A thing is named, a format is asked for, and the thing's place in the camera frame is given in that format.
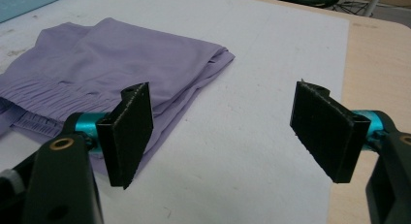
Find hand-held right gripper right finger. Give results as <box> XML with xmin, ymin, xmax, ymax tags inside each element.
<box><xmin>289</xmin><ymin>80</ymin><xmax>411</xmax><ymax>224</ymax></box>

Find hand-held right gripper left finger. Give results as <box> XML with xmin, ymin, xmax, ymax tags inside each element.
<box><xmin>20</xmin><ymin>81</ymin><xmax>154</xmax><ymax>224</ymax></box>

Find purple shorts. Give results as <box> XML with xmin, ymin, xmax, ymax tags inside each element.
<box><xmin>0</xmin><ymin>17</ymin><xmax>237</xmax><ymax>178</ymax></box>

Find light blue plastic basket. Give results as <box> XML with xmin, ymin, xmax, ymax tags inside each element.
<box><xmin>0</xmin><ymin>0</ymin><xmax>80</xmax><ymax>24</ymax></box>

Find white foam mat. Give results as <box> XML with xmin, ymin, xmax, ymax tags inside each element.
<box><xmin>0</xmin><ymin>0</ymin><xmax>351</xmax><ymax>224</ymax></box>

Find white desk frame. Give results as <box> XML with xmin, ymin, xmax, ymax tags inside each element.
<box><xmin>363</xmin><ymin>0</ymin><xmax>387</xmax><ymax>17</ymax></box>

